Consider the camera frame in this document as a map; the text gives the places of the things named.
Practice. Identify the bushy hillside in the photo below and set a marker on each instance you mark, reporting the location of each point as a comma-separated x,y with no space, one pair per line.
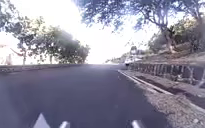
176,55

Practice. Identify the low stone railing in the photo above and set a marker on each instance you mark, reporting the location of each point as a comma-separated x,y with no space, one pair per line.
170,70

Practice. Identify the gravel strip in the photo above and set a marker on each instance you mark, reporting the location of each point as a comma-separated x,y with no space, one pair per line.
176,106

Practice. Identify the low stone wall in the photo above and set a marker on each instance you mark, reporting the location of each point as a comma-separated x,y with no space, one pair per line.
13,69

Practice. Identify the pale concrete kerb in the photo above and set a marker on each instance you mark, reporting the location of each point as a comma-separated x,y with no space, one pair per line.
146,84

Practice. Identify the white car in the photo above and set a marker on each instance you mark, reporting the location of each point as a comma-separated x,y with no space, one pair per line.
128,61

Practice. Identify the pale building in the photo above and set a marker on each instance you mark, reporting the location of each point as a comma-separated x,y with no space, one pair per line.
0,55

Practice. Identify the grey asphalt road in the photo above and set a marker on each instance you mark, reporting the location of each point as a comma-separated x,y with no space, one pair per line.
86,93

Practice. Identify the row of trees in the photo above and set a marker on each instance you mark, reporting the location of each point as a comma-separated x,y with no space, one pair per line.
61,48

